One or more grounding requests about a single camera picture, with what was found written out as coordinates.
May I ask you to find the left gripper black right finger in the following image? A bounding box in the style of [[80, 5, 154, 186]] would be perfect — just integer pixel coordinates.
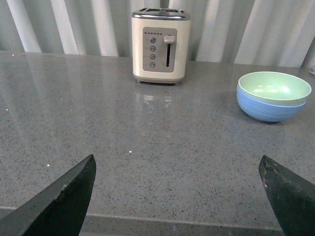
[[258, 155, 315, 236]]

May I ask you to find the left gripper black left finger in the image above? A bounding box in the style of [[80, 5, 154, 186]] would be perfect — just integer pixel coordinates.
[[0, 154, 96, 236]]

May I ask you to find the blue plastic bowl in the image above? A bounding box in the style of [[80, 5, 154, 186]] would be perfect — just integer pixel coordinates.
[[237, 86, 306, 122]]

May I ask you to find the green plastic bowl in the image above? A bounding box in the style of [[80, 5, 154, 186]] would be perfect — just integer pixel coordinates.
[[238, 71, 312, 106]]

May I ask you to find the cream two-slot toaster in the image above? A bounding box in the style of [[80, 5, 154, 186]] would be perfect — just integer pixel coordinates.
[[131, 7, 191, 84]]

